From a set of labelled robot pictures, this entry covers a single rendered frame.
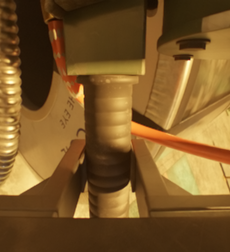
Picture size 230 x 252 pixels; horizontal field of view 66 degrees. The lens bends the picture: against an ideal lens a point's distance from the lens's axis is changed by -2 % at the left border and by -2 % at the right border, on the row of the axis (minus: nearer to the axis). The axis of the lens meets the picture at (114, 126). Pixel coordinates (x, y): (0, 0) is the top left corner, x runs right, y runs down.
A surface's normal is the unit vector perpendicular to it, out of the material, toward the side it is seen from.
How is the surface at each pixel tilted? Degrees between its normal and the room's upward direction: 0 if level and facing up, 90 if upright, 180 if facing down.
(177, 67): 89
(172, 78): 89
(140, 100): 90
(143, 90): 90
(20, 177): 0
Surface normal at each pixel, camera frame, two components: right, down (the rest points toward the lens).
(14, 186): 0.63, -0.24
